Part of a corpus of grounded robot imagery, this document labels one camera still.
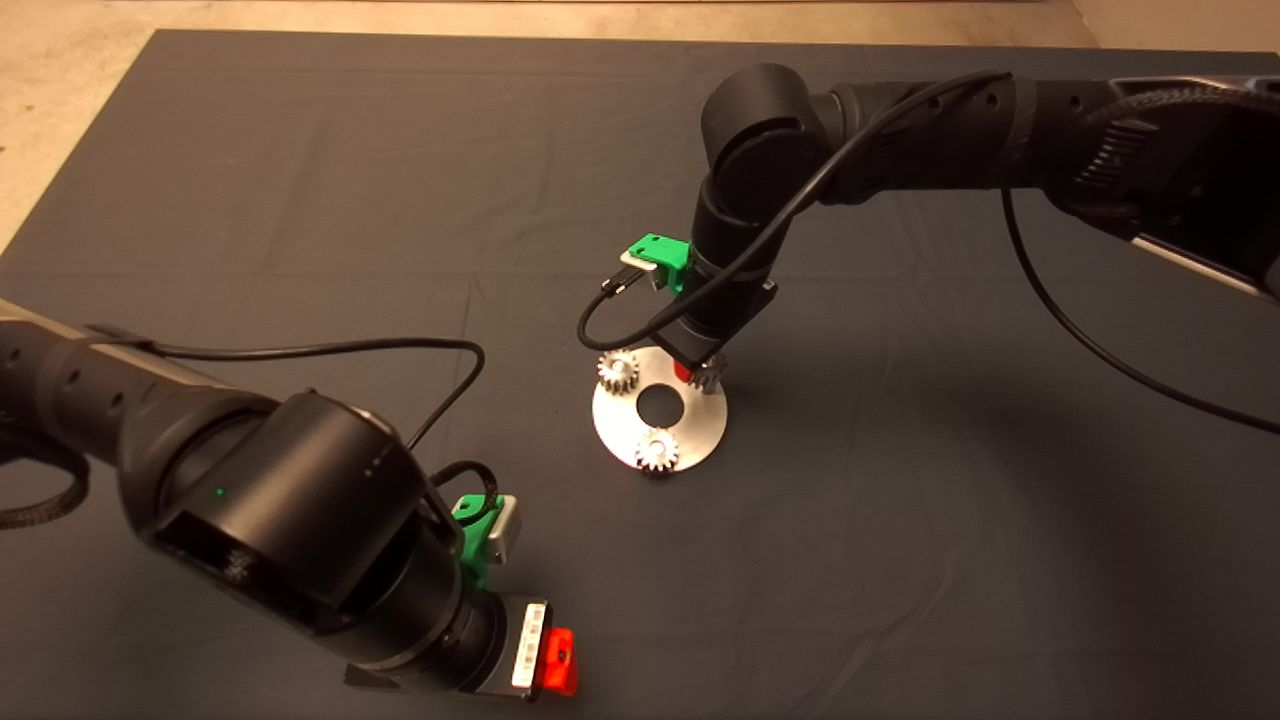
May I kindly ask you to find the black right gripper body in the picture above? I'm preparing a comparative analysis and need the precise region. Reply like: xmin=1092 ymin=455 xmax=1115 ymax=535
xmin=650 ymin=280 xmax=780 ymax=370

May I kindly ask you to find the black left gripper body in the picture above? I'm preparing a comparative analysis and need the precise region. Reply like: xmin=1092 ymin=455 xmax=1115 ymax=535
xmin=345 ymin=597 xmax=554 ymax=702

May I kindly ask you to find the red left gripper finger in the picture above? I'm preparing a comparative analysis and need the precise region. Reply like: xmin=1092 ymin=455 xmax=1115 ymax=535
xmin=534 ymin=626 xmax=581 ymax=697

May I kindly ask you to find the round metal carrier plate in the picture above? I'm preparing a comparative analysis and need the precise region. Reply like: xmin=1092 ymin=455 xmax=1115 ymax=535
xmin=591 ymin=346 xmax=729 ymax=475

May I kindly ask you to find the dark grey table cloth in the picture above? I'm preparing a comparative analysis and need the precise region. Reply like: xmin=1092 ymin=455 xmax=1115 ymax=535
xmin=0 ymin=30 xmax=1280 ymax=720

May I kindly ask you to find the green right camera mount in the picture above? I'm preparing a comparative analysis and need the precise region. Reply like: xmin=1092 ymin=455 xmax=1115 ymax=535
xmin=627 ymin=233 xmax=694 ymax=296

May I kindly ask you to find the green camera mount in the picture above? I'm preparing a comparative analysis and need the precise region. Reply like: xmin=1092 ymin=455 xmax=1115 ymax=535
xmin=627 ymin=233 xmax=694 ymax=296
xmin=452 ymin=495 xmax=502 ymax=591

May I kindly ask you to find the silver right camera box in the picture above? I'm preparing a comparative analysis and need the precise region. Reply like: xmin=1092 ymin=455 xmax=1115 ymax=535
xmin=618 ymin=250 xmax=663 ymax=293

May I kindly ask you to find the silver camera box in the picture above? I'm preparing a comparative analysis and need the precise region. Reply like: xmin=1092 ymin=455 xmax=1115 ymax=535
xmin=487 ymin=495 xmax=523 ymax=564
xmin=618 ymin=250 xmax=663 ymax=293

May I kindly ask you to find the silver left camera box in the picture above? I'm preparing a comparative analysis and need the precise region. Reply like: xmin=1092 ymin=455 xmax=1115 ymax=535
xmin=487 ymin=495 xmax=523 ymax=564

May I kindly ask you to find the green left camera mount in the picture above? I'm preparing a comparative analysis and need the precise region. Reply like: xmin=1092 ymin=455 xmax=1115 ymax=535
xmin=452 ymin=495 xmax=502 ymax=591

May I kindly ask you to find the thin black left camera cable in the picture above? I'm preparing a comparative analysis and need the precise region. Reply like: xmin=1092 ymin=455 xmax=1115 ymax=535
xmin=85 ymin=323 xmax=501 ymax=501

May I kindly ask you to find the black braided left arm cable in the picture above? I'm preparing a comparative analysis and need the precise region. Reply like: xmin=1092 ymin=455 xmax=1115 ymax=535
xmin=0 ymin=440 xmax=91 ymax=531

